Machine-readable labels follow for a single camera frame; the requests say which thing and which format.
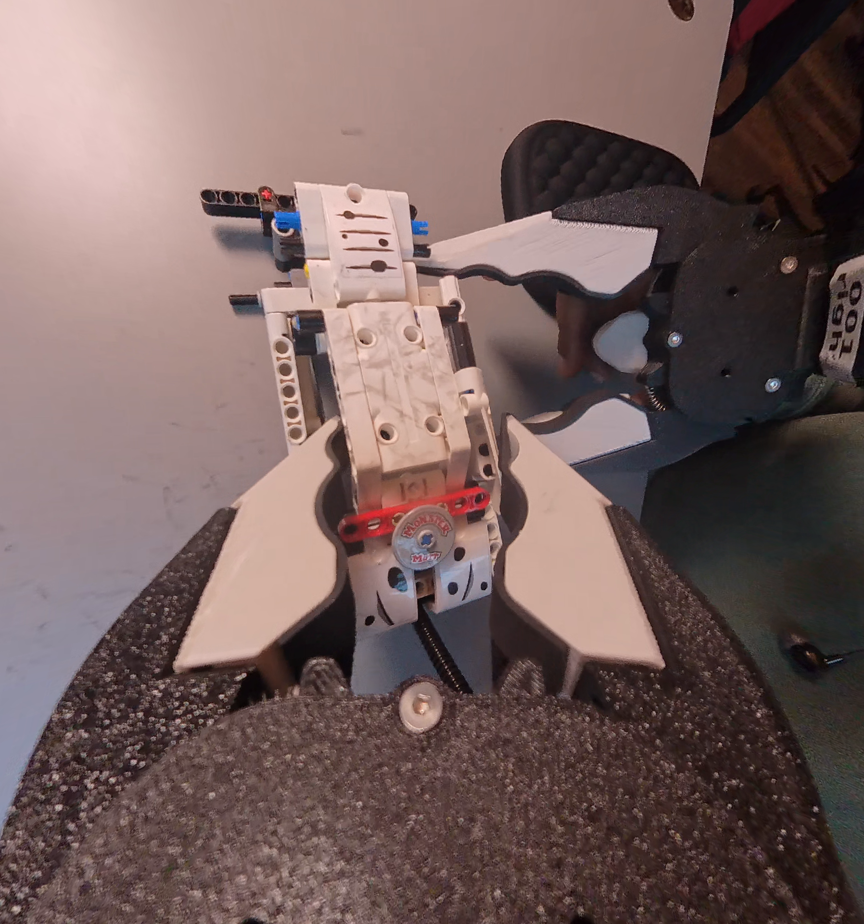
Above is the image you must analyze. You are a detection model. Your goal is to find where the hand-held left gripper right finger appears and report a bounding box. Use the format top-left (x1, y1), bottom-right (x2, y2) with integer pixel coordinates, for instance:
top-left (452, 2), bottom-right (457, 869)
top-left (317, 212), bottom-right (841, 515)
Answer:
top-left (497, 416), bottom-right (667, 701)

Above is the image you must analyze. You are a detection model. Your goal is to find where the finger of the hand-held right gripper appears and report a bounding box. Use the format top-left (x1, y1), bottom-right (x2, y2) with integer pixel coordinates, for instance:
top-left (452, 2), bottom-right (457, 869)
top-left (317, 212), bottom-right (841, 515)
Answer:
top-left (526, 387), bottom-right (693, 472)
top-left (418, 210), bottom-right (664, 300)

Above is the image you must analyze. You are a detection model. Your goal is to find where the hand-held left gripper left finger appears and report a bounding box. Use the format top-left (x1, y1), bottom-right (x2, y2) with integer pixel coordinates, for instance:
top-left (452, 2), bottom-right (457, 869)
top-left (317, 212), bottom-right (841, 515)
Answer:
top-left (173, 419), bottom-right (349, 677)

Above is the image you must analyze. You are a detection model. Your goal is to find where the black ribbed flexible rod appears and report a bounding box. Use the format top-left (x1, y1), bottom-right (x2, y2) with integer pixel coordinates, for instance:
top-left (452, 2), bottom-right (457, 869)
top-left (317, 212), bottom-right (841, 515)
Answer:
top-left (415, 604), bottom-right (476, 697)

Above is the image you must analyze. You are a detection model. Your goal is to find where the white toy truck chassis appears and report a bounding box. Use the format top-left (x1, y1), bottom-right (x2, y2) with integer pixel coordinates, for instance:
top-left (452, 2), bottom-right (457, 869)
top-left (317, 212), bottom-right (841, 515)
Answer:
top-left (199, 181), bottom-right (502, 694)

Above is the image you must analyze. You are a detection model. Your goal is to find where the grey desk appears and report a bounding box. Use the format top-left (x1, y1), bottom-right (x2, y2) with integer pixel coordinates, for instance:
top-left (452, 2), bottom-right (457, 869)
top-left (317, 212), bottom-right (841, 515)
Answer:
top-left (0, 0), bottom-right (736, 896)

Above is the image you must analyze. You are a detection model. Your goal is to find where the person's right hand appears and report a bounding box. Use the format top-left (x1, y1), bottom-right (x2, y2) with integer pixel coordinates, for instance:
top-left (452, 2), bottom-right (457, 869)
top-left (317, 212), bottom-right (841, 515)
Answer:
top-left (552, 282), bottom-right (631, 384)

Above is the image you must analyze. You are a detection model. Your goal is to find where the black earbud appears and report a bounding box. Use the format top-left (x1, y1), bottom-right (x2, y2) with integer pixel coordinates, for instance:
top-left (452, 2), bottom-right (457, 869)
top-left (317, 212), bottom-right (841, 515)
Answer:
top-left (782, 629), bottom-right (844, 674)

